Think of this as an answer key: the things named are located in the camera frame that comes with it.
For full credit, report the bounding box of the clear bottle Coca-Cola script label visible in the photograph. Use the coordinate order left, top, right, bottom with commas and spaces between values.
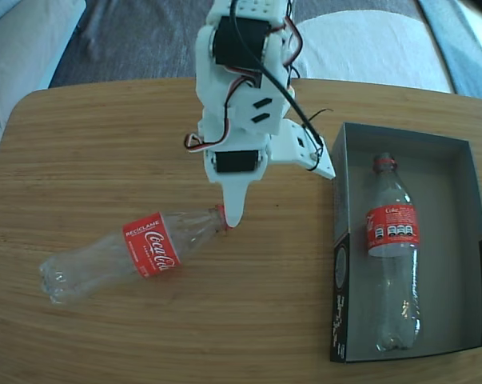
38, 203, 233, 307

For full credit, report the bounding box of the clear bottle nutrition seals label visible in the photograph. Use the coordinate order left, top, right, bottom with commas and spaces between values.
364, 151, 424, 353

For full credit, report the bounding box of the grey cardboard box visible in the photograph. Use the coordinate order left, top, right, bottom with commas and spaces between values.
328, 122, 482, 364

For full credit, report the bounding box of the dark grey rug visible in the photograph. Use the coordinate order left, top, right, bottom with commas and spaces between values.
48, 0, 425, 89

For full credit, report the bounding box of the white cloth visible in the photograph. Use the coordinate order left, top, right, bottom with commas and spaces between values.
294, 10, 453, 95

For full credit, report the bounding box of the blue-grey fabric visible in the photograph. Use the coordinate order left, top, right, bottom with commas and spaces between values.
418, 0, 482, 101

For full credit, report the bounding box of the flat white camera mount plate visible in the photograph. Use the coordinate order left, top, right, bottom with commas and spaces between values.
270, 119, 337, 180

